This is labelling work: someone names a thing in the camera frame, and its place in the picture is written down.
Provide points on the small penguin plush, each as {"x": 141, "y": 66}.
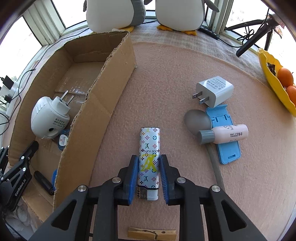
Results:
{"x": 185, "y": 16}

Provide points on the black cylindrical tube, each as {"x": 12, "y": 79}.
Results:
{"x": 44, "y": 182}

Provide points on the blue round case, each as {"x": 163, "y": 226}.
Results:
{"x": 54, "y": 179}

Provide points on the small blue liquid bottle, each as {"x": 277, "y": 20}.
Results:
{"x": 63, "y": 139}

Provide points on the patterned white lighter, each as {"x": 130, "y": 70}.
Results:
{"x": 148, "y": 163}

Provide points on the large penguin plush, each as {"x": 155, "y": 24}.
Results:
{"x": 105, "y": 15}

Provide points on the white plug-in device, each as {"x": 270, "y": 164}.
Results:
{"x": 50, "y": 116}

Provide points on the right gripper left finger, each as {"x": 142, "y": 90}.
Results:
{"x": 92, "y": 212}

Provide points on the wooden clothespin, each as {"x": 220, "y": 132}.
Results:
{"x": 146, "y": 234}

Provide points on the black tripod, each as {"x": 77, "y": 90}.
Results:
{"x": 270, "y": 24}

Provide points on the blue phone stand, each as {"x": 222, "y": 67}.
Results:
{"x": 227, "y": 146}

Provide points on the pink cosmetic bottle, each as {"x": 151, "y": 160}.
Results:
{"x": 223, "y": 134}

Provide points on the orange fruit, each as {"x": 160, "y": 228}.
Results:
{"x": 285, "y": 77}
{"x": 291, "y": 91}

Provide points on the pink felt mat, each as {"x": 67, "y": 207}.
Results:
{"x": 158, "y": 94}

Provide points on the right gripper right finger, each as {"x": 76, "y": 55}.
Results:
{"x": 205, "y": 213}

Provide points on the yellow fruit bowl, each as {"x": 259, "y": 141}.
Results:
{"x": 265, "y": 58}

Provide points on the white usb charger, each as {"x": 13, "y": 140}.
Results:
{"x": 213, "y": 91}

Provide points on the brown cardboard box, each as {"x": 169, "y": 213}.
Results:
{"x": 92, "y": 71}

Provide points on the white power strip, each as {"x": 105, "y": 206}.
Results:
{"x": 8, "y": 98}

